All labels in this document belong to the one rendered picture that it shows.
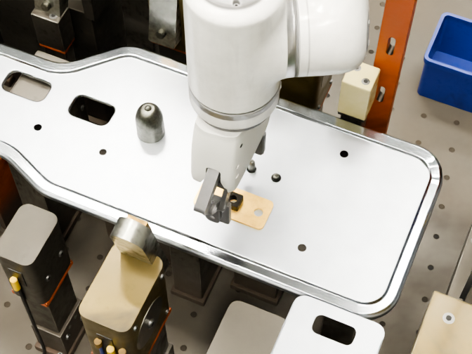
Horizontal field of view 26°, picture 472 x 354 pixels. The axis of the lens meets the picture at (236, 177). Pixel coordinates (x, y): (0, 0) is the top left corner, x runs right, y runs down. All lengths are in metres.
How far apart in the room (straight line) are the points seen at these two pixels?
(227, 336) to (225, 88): 0.32
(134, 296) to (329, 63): 0.33
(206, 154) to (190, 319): 0.47
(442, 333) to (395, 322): 0.39
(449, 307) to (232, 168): 0.26
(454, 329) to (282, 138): 0.31
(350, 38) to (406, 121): 0.72
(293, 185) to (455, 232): 0.40
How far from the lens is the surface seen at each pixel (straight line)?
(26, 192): 1.36
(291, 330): 1.07
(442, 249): 1.47
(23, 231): 1.15
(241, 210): 1.12
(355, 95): 1.16
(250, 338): 1.08
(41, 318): 1.30
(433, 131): 1.57
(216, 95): 0.89
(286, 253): 1.10
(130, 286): 1.04
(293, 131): 1.18
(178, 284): 1.38
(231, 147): 0.94
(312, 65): 0.86
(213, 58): 0.84
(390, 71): 1.17
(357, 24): 0.86
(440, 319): 1.02
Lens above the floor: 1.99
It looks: 59 degrees down
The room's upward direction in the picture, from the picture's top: straight up
